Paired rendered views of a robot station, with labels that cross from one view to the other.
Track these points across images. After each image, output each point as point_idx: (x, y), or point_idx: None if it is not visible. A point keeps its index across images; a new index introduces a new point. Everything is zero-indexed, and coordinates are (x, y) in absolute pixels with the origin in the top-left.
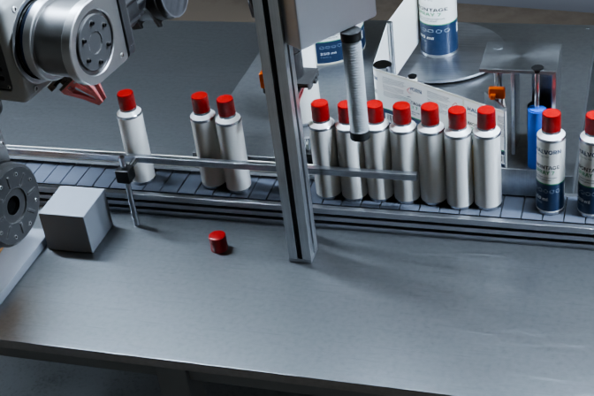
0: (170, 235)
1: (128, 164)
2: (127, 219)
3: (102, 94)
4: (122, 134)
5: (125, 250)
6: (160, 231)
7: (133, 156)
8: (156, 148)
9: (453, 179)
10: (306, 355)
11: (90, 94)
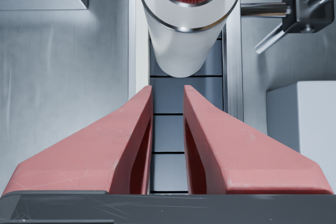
0: None
1: None
2: (247, 72)
3: (150, 95)
4: (220, 32)
5: (331, 37)
6: (269, 2)
7: (237, 12)
8: (14, 116)
9: None
10: None
11: (149, 169)
